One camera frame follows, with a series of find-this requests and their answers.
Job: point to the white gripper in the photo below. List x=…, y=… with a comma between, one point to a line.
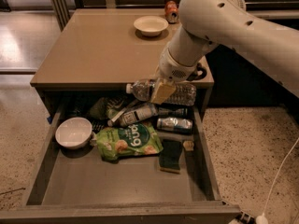
x=173, y=67

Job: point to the dark slim can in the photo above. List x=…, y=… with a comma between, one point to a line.
x=181, y=112

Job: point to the green snack bag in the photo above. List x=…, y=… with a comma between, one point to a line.
x=138, y=139

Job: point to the beige drawer cabinet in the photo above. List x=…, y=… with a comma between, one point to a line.
x=99, y=50

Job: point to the silver blue can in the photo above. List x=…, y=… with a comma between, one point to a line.
x=172, y=124

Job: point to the white bowl in drawer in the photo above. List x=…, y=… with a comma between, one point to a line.
x=74, y=133

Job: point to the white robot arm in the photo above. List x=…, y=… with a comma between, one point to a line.
x=205, y=24

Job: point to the open grey top drawer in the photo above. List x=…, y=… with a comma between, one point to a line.
x=77, y=187

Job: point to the small cream clip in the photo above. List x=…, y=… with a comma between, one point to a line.
x=188, y=145

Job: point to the white bowl on cabinet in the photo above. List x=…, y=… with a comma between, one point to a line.
x=150, y=26

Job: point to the white labelled bottle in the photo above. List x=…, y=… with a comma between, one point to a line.
x=135, y=114

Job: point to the orange soda can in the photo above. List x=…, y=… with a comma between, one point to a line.
x=171, y=12

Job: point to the green yellow sponge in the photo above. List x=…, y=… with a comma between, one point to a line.
x=169, y=156

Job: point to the clear plastic water bottle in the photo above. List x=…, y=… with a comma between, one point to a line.
x=142, y=90

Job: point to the dark green chip bag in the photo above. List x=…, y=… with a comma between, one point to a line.
x=108, y=107

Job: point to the white plug adapter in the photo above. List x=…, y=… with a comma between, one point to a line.
x=261, y=219

